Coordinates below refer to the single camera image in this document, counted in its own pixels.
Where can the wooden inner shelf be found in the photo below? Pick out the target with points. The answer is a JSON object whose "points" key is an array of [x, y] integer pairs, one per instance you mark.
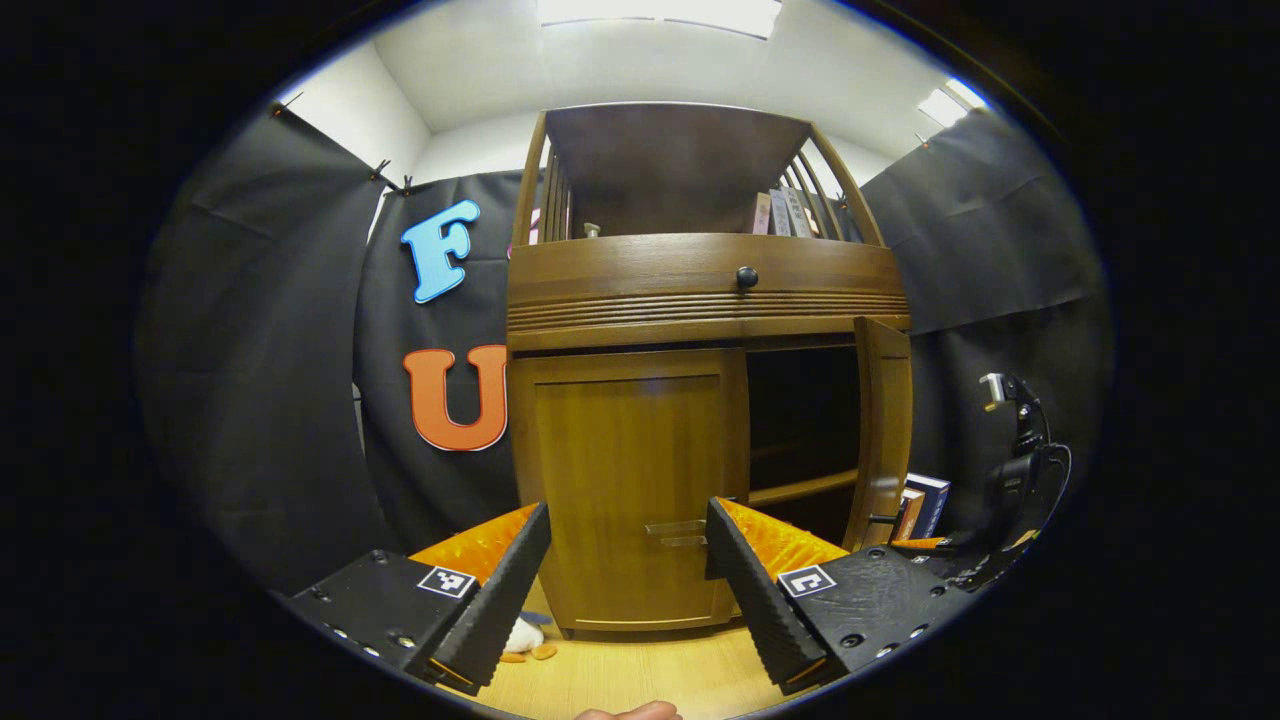
{"points": [[800, 488]]}

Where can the black backdrop cloth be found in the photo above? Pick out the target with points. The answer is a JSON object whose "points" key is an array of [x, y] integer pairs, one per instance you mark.
{"points": [[260, 350]]}

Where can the grey purple book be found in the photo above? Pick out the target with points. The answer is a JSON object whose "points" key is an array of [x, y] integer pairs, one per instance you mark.
{"points": [[781, 213]]}

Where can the wooden cabinet door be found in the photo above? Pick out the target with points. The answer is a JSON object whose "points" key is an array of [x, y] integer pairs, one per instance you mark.
{"points": [[620, 450], [885, 430]]}

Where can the white plush toy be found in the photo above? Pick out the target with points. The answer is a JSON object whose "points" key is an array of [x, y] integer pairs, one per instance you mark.
{"points": [[525, 637]]}

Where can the beige book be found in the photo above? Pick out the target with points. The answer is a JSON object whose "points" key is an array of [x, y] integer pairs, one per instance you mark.
{"points": [[762, 214]]}

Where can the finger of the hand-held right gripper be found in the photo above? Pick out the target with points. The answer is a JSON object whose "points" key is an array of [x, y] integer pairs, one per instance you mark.
{"points": [[920, 544]]}

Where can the black drawer knob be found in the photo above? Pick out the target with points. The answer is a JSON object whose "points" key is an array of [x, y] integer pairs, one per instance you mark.
{"points": [[747, 277]]}

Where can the pink book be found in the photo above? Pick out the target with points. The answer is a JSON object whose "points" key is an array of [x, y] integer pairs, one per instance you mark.
{"points": [[534, 226]]}

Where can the wooden double-door shoe cabinet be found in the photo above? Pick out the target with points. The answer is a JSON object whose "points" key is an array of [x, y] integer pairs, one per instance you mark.
{"points": [[620, 275]]}

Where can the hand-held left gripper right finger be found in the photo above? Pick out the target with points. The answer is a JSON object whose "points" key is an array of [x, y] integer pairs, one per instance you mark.
{"points": [[765, 610]]}

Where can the ceiling light panel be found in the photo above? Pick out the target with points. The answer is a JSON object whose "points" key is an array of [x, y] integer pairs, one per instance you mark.
{"points": [[952, 103]]}

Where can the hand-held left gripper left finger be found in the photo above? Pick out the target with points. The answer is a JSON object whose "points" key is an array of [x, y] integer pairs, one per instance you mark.
{"points": [[495, 610]]}

